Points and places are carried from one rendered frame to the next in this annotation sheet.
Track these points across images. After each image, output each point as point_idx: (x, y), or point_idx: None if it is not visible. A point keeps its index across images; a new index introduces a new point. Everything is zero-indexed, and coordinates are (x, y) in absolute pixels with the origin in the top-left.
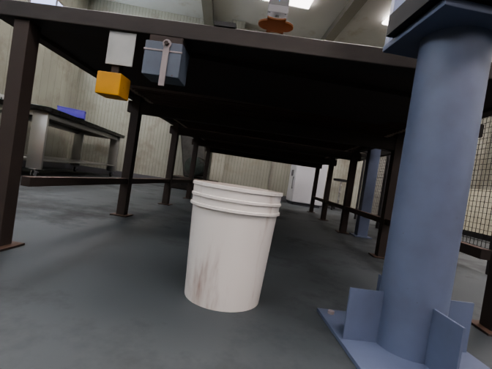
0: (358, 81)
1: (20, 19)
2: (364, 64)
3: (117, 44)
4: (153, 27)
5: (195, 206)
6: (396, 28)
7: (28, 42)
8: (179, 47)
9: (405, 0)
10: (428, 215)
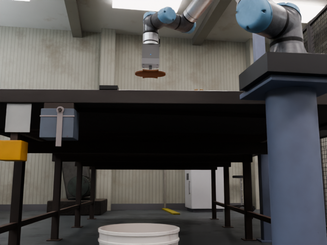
0: (228, 112)
1: None
2: (228, 105)
3: (14, 114)
4: (46, 96)
5: None
6: (245, 87)
7: None
8: (71, 112)
9: (247, 68)
10: (296, 234)
